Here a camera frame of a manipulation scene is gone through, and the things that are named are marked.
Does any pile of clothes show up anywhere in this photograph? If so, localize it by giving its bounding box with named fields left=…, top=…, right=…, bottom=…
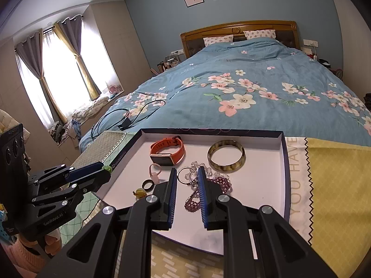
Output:
left=48, top=119, right=85, bottom=146

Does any person's left forearm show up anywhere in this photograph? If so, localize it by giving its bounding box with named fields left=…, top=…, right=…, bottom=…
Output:
left=6, top=236, right=48, bottom=274

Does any crumpled window seat bedding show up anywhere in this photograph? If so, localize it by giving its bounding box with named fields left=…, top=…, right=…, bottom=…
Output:
left=71, top=97, right=112, bottom=120

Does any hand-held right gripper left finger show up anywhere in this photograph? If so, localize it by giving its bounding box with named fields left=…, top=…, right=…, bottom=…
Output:
left=38, top=167, right=178, bottom=278

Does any dark blue cardboard tray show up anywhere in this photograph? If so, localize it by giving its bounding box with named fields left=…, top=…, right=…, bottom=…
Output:
left=97, top=129, right=290, bottom=258

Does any silver hoop ring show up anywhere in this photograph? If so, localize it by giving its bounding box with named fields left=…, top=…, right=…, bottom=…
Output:
left=177, top=166, right=198, bottom=185

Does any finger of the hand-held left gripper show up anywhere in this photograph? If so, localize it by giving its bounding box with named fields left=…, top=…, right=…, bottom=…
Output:
left=31, top=171, right=112, bottom=207
left=28, top=162, right=104, bottom=186

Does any grey and yellow curtain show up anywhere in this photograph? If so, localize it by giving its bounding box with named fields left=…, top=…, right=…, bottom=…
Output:
left=54, top=14, right=102, bottom=101
left=14, top=33, right=63, bottom=128

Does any teal quilted mat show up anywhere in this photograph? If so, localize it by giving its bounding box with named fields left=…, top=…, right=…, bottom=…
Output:
left=59, top=131, right=134, bottom=239

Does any black charger cable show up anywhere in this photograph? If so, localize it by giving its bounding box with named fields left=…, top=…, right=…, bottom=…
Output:
left=90, top=100, right=166, bottom=140

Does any wooden bed headboard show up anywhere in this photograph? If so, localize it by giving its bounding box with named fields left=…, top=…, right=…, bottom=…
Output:
left=180, top=20, right=300, bottom=59

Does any white puffer jacket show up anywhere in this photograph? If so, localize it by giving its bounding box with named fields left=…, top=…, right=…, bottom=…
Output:
left=0, top=109, right=31, bottom=143

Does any clear crystal bead bracelet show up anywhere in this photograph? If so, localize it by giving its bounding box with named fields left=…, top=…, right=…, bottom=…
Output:
left=190, top=161, right=215, bottom=186

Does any bedside cosmetics clutter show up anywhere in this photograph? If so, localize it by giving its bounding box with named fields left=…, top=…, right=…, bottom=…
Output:
left=157, top=51, right=184, bottom=74

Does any purple bead bracelet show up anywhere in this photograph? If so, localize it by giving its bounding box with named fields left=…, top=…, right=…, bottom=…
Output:
left=185, top=174, right=232, bottom=212

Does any brown marbled bangle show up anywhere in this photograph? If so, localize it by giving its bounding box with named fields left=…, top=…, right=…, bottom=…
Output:
left=207, top=140, right=246, bottom=174

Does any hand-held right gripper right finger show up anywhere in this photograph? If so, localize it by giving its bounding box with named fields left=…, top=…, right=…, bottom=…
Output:
left=198, top=167, right=322, bottom=278

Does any white dotted pillow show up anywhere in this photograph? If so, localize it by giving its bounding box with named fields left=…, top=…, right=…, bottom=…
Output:
left=203, top=35, right=234, bottom=47
left=243, top=29, right=276, bottom=39

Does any person's left hand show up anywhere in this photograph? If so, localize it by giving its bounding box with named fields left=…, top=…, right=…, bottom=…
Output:
left=43, top=232, right=62, bottom=257

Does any orange smart watch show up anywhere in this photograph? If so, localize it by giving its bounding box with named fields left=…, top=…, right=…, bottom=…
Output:
left=150, top=137, right=186, bottom=166

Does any pink ring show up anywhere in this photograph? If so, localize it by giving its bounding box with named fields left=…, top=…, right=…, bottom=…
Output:
left=149, top=164, right=162, bottom=183

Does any blue floral duvet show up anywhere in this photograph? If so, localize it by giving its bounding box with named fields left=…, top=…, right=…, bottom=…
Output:
left=79, top=36, right=371, bottom=151

